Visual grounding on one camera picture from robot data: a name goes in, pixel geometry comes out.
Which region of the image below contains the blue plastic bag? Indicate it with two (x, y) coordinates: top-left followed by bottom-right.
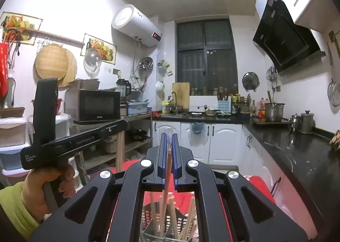
(191, 122), (205, 135)

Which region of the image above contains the white water heater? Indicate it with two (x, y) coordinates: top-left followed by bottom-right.
(112, 4), (163, 47)

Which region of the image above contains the light blue storage box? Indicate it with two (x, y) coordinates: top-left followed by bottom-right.
(127, 101), (149, 115)

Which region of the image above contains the person's left hand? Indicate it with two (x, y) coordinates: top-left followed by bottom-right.
(21, 164), (77, 222)

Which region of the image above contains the wooden cutting board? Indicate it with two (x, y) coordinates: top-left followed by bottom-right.
(172, 82), (190, 108)

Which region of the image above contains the red plastic basin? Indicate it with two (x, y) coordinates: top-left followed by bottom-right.
(30, 98), (64, 115)

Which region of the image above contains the kitchen faucet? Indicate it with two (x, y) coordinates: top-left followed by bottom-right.
(168, 91), (181, 114)

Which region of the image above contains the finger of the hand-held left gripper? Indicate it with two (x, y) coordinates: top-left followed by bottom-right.
(98, 120), (128, 140)

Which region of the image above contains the red floral tablecloth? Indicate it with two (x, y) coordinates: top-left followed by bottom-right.
(108, 166), (277, 242)

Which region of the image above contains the brown shallow box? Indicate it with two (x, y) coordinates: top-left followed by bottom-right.
(0, 107), (26, 118)

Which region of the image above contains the red hanging bag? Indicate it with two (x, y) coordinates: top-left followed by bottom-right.
(0, 43), (10, 98)

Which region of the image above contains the black electric kettle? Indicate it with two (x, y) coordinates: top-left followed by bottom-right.
(116, 79), (132, 102)

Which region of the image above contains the dark pot lid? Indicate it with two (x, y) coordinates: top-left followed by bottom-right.
(242, 72), (259, 92)

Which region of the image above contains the plastic drawer unit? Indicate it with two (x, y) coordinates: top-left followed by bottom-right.
(0, 113), (80, 187)

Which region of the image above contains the blue knife holder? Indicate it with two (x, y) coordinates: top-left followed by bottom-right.
(218, 99), (231, 112)

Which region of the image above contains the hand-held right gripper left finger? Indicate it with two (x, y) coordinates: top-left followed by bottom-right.
(29, 133), (168, 242)

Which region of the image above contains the dried ginger root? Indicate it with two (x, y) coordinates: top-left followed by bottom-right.
(329, 130), (340, 149)

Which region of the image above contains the black wok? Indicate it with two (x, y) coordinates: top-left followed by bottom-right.
(127, 129), (150, 140)

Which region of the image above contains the wooden tray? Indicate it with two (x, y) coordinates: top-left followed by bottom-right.
(252, 118), (290, 125)

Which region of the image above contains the white base cabinet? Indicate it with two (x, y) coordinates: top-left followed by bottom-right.
(153, 120), (243, 165)

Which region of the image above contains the glass pot lid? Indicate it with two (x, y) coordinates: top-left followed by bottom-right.
(84, 48), (103, 73)

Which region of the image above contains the hanging mesh strainer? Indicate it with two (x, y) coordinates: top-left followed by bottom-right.
(327, 43), (340, 107)

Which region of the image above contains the row of glass jars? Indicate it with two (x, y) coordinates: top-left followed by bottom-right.
(190, 87), (239, 97)

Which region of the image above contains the wooden wall rail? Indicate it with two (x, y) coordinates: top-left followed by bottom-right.
(4, 27), (85, 46)

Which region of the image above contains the fruit wall poster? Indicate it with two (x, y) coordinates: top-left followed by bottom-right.
(80, 33), (117, 62)
(0, 12), (43, 45)

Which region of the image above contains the black microwave oven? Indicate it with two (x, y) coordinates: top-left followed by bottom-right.
(65, 89), (121, 125)

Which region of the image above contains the cardboard box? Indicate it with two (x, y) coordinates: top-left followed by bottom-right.
(68, 79), (101, 91)

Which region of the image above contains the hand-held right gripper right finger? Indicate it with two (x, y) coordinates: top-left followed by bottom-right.
(172, 133), (309, 242)

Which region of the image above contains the steel stock pot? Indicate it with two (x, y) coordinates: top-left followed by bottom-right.
(265, 103), (285, 122)

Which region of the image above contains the rice cooker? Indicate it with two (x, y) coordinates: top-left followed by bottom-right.
(103, 136), (119, 153)

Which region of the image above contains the black plastic utensil basket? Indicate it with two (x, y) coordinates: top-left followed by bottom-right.
(141, 201), (198, 242)

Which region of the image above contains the hanging steel bowl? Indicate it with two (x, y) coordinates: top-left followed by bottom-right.
(139, 57), (154, 71)

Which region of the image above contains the small steel kettle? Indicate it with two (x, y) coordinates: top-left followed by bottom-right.
(288, 114), (302, 131)

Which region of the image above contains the steel canister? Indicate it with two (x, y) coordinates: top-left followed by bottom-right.
(300, 110), (315, 134)

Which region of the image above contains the white side cabinet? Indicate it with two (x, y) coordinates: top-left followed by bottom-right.
(240, 125), (324, 242)

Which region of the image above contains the black range hood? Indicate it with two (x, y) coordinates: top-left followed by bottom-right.
(252, 0), (327, 76)

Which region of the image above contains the white hanging scoop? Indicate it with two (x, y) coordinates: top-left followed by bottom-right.
(155, 81), (166, 100)

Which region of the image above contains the dark kitchen window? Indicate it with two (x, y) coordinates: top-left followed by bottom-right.
(175, 18), (238, 92)

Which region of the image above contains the round bamboo tray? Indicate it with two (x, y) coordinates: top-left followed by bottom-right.
(34, 44), (70, 81)
(57, 48), (78, 87)

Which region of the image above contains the wooden shelf rack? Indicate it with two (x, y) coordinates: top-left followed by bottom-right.
(72, 114), (153, 179)

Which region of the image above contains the white countertop appliance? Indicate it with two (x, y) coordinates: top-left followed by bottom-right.
(189, 96), (220, 112)

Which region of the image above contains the black kitchen countertop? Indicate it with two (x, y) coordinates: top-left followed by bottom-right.
(153, 111), (340, 218)

